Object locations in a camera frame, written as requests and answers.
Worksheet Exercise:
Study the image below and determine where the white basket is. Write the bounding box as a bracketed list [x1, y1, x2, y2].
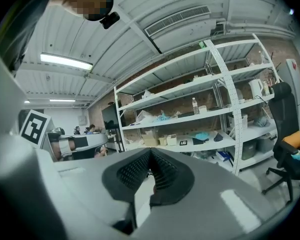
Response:
[228, 113, 249, 130]

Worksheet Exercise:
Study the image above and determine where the wide white metal shelving unit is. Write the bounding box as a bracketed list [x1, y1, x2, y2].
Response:
[113, 40, 242, 177]

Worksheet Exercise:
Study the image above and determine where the black head-worn camera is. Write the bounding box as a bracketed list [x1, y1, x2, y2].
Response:
[99, 11, 121, 30]

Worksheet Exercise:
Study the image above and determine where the person's body in dark clothes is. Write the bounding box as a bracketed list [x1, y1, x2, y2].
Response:
[0, 0, 115, 72]

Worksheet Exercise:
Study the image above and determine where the gray refrigerator with red sticker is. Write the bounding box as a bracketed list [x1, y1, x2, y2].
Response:
[276, 58, 300, 108]

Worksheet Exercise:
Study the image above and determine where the blue box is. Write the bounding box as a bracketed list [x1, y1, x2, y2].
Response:
[215, 150, 233, 163]

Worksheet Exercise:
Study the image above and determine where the white ceiling air conditioner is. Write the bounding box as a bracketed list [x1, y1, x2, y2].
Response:
[143, 5, 217, 54]

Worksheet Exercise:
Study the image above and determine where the black screen on stand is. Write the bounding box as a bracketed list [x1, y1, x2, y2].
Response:
[101, 103, 126, 154]

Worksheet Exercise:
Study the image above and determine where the white plastic bag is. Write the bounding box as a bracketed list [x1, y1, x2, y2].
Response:
[135, 109, 156, 124]

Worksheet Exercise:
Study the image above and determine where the dark gray storage bin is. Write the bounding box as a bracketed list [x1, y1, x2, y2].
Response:
[240, 139, 258, 161]

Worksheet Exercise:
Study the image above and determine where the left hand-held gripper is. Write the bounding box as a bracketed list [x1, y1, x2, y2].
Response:
[19, 108, 109, 162]

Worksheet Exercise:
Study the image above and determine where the clear water bottle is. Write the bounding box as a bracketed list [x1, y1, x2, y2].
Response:
[191, 96, 201, 116]

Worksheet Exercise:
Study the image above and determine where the black office chair with armrests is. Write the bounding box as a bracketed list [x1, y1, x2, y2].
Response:
[261, 81, 300, 203]

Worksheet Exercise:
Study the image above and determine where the gray cloth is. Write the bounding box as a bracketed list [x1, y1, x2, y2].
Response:
[253, 115, 271, 128]

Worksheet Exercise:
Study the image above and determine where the small white box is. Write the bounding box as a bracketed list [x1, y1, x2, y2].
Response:
[166, 133, 178, 147]

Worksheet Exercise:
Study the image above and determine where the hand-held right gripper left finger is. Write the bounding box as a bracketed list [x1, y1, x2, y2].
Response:
[101, 148, 153, 204]

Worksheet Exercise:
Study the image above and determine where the teal cloth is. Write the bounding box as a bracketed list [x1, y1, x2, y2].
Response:
[189, 130, 210, 140]

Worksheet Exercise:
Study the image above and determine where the orange cushion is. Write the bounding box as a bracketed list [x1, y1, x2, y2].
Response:
[281, 130, 300, 148]

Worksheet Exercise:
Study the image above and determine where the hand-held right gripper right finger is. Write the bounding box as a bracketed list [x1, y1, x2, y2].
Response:
[149, 148, 196, 208]

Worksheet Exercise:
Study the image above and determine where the narrow white metal shelving unit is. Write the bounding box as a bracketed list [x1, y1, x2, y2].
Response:
[204, 33, 282, 171]

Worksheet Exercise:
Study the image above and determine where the pile of blue gloves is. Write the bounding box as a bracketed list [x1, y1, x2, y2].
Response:
[153, 109, 173, 122]

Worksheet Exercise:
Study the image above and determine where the large cardboard box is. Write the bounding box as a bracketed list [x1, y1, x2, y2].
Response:
[141, 131, 160, 148]

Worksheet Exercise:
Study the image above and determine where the white kettle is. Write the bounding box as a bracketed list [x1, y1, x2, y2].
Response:
[248, 78, 264, 99]

